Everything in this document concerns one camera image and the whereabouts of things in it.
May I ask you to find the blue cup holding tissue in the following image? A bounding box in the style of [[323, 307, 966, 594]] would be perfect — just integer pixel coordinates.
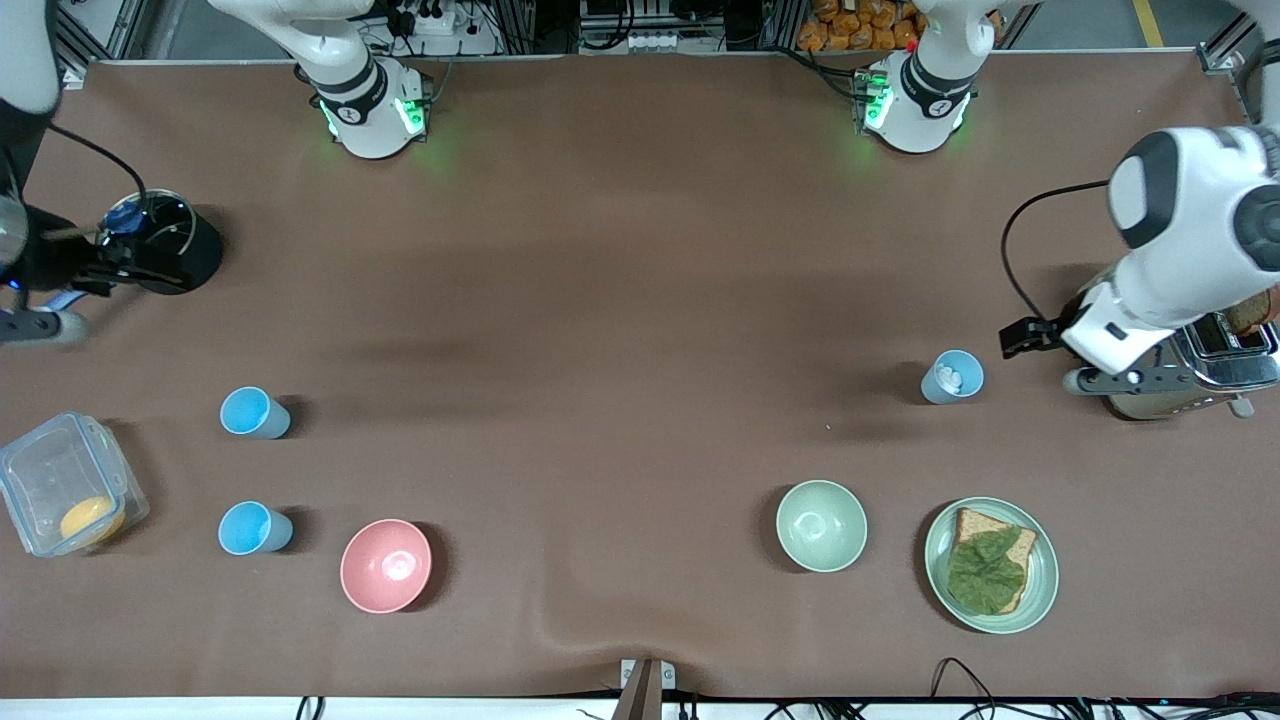
[[920, 349, 985, 406]]

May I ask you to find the blue plastic cup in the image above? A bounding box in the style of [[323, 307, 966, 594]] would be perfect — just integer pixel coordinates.
[[217, 501, 295, 556], [219, 386, 292, 441]]

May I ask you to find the black round container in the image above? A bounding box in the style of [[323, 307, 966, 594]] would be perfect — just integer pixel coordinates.
[[104, 189, 225, 296]]

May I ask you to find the silver toaster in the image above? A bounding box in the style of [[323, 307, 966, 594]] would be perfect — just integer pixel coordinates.
[[1075, 285, 1280, 421]]

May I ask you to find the brown bread slice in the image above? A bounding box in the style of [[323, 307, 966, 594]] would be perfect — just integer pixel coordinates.
[[949, 507, 1039, 614]]

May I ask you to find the toast slice in toaster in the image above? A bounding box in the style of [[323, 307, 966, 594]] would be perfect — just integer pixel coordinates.
[[1225, 290, 1275, 338]]

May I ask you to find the clear plastic storage box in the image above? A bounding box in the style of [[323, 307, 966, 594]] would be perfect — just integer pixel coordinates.
[[0, 411, 151, 558]]

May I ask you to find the green lettuce leaf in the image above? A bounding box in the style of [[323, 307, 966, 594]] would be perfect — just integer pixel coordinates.
[[946, 527, 1028, 611]]

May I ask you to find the light green plate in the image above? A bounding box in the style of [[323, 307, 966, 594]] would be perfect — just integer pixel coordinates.
[[924, 497, 1060, 635]]

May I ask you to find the orange fruit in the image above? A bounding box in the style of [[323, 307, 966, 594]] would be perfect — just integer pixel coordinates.
[[59, 496, 127, 546]]

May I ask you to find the light green bowl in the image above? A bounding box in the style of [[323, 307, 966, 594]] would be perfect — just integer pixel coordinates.
[[776, 480, 869, 574]]

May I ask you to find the white power strip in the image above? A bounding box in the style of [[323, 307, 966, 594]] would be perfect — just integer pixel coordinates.
[[372, 0, 503, 57]]

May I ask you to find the pink bowl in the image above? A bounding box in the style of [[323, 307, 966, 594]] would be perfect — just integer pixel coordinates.
[[340, 518, 434, 614]]

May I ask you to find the brown table cloth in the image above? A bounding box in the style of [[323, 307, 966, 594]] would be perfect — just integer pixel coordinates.
[[0, 48, 1280, 701]]

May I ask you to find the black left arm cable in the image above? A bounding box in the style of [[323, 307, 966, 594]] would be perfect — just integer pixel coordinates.
[[1001, 180, 1113, 323]]

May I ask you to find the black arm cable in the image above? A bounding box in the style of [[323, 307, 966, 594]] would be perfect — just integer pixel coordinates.
[[45, 122, 150, 197], [1001, 180, 1113, 323]]

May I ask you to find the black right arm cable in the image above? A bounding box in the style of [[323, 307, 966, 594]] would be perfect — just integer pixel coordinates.
[[45, 122, 150, 197]]

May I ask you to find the aluminium frame profile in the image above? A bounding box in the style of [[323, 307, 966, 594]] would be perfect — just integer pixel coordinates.
[[52, 0, 153, 67], [1196, 12, 1263, 77]]

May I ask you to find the black looped cable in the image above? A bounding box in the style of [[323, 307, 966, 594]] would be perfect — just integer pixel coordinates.
[[930, 657, 1011, 720]]

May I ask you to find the metal mount bracket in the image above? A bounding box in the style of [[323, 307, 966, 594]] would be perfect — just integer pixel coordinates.
[[612, 657, 677, 720]]

